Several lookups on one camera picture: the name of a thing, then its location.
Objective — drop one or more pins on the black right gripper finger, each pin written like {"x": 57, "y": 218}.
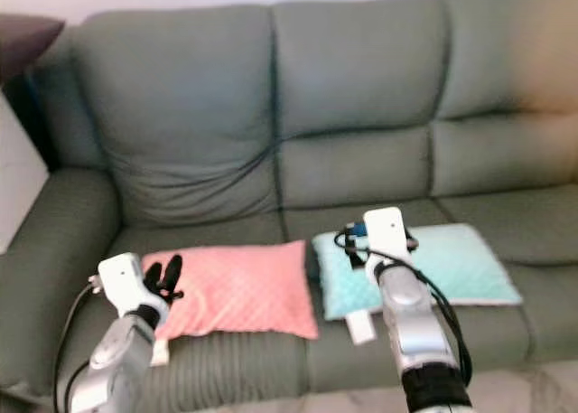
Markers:
{"x": 347, "y": 250}

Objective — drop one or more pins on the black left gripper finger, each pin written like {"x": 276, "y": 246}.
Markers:
{"x": 153, "y": 276}
{"x": 171, "y": 272}

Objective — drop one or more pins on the pink dotted pillow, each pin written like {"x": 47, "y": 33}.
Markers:
{"x": 244, "y": 291}

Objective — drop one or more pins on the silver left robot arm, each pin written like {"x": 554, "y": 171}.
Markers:
{"x": 113, "y": 368}

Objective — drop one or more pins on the teal dotted pillow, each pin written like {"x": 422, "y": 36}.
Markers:
{"x": 461, "y": 268}

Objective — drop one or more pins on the green leather sofa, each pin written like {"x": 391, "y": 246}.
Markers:
{"x": 352, "y": 79}

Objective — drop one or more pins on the large grey pillow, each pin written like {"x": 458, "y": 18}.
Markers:
{"x": 23, "y": 42}

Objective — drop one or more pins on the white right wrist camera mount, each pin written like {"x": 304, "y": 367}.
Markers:
{"x": 384, "y": 237}

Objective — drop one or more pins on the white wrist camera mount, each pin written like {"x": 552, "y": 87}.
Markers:
{"x": 125, "y": 282}
{"x": 384, "y": 237}

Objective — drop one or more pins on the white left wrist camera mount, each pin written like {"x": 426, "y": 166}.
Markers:
{"x": 125, "y": 282}

